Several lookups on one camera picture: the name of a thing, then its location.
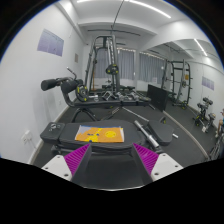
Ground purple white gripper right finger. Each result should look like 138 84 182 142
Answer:
132 143 182 183

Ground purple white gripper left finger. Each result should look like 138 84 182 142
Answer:
42 144 92 183

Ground silver barbell bar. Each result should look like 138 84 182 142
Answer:
124 108 178 149

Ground black padded weight bench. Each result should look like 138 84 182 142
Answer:
40 119 174 153

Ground black roman chair bench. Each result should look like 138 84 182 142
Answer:
41 69 151 122

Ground black plyo box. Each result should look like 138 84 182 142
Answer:
147 85 168 112

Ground grey power rack machine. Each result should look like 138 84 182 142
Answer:
84 34 120 93

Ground grey window curtains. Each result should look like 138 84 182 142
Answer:
94 47 167 84

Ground white wall socket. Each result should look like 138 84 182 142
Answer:
21 130 32 144

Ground purple wall poster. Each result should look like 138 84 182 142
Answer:
37 29 64 56

